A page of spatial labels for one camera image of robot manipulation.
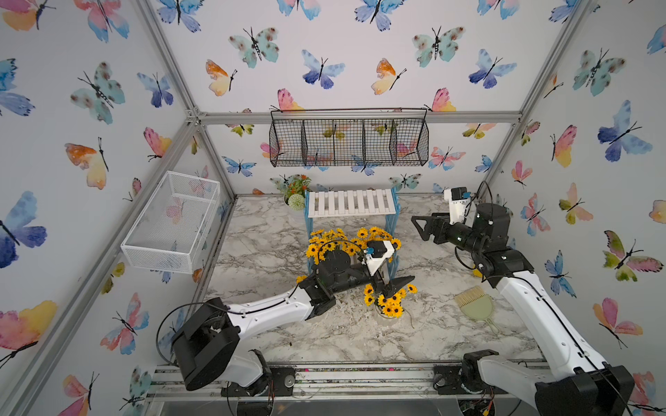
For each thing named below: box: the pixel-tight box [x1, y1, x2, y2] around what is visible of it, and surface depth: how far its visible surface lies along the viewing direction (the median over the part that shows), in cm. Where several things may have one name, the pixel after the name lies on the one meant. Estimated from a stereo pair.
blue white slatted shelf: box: [304, 187, 401, 279], surface depth 82 cm
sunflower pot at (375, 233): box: [353, 226, 403, 256], surface depth 88 cm
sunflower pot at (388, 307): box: [364, 283, 418, 319], surface depth 75 cm
